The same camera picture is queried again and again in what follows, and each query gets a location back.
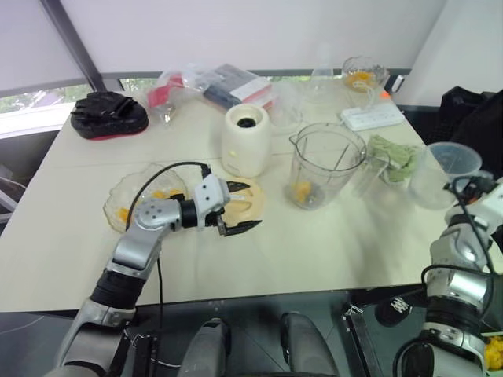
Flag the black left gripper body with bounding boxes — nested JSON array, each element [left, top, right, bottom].
[[204, 210, 230, 238]]

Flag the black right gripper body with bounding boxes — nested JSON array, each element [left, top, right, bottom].
[[468, 171, 497, 189]]

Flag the cream blender lid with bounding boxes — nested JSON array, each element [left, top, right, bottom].
[[219, 177, 268, 229]]

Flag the cream blender base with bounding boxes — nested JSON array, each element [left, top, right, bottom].
[[220, 104, 274, 178]]

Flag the orange segments in jar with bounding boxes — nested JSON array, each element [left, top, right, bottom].
[[292, 180, 315, 205]]

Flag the clear blender jar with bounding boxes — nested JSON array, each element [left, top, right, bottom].
[[283, 122, 369, 211]]

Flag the clear plastic measuring cup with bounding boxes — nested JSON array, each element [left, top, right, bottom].
[[406, 141, 483, 210]]

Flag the black bag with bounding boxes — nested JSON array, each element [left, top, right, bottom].
[[426, 85, 503, 174]]

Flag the green cloth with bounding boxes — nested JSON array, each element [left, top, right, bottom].
[[367, 134, 424, 184]]

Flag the red white black box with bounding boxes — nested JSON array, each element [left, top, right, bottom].
[[202, 64, 276, 112]]

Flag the wavy clear glass bowl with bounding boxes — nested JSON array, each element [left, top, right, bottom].
[[102, 163, 193, 233]]

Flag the small clear glass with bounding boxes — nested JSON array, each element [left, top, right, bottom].
[[351, 155, 390, 198]]

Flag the clear plastic bag red contents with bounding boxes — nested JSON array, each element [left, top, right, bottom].
[[143, 62, 215, 125]]

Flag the grey rounded robot leg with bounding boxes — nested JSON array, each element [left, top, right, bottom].
[[176, 317, 231, 377], [279, 312, 341, 377]]

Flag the white power strip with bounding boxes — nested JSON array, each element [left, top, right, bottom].
[[340, 105, 406, 132]]

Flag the clear glass flask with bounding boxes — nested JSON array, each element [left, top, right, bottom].
[[304, 42, 343, 105]]

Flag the black padded mitt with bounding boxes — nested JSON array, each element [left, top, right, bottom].
[[70, 90, 151, 141]]

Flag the clear glass bowl with oranges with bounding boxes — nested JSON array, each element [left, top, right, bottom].
[[340, 55, 390, 94]]

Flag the yellow orange pieces container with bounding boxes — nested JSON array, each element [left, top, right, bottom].
[[481, 333, 503, 371]]

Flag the black box with sticker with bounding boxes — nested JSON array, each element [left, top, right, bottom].
[[341, 297, 430, 377]]

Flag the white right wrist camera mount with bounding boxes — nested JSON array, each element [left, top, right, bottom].
[[469, 183, 503, 229]]

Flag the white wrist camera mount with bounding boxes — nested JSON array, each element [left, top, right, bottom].
[[191, 175, 233, 229], [469, 183, 503, 229]]

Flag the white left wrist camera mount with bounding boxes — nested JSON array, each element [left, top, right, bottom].
[[191, 175, 233, 229]]

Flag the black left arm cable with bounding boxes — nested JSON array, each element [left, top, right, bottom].
[[125, 161, 213, 368]]

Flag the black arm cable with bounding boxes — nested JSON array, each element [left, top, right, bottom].
[[125, 161, 213, 368], [420, 175, 497, 294]]

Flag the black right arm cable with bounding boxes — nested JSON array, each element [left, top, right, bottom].
[[420, 175, 497, 294]]

